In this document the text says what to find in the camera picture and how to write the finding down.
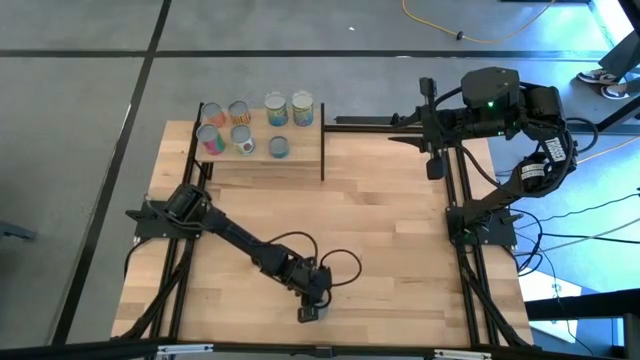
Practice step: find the wooden shelf with black frame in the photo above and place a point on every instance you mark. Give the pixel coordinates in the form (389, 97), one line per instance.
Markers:
(300, 145)

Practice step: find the pink green teal can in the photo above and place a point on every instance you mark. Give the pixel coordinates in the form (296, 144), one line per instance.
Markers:
(210, 140)

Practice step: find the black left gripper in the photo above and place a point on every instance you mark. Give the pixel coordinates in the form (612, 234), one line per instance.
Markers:
(312, 285)

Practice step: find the orange white can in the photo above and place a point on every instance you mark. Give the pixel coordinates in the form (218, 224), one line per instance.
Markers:
(215, 115)

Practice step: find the yellow mushroom can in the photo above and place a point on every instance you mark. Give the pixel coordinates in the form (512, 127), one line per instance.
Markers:
(310, 316)

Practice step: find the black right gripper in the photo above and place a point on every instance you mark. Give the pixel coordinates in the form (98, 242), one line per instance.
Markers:
(447, 125)

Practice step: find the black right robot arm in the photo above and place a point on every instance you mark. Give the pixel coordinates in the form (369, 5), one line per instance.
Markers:
(490, 87)

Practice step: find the short teal can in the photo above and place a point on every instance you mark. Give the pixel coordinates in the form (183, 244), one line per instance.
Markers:
(279, 147)

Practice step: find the tall yellow blue gradient can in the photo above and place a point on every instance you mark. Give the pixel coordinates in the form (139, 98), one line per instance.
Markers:
(302, 108)
(276, 109)

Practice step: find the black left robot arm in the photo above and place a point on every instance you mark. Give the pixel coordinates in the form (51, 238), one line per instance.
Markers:
(240, 237)

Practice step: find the person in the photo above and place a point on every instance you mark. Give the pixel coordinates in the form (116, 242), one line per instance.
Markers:
(617, 91)

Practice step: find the silver aluminium bracket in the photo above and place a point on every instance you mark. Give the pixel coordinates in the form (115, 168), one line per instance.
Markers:
(185, 349)
(462, 354)

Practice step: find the black aluminium rig frame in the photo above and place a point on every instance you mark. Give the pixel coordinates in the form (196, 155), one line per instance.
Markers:
(137, 220)

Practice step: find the yellow bean-pattern can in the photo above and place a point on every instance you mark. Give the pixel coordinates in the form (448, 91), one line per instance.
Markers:
(239, 113)

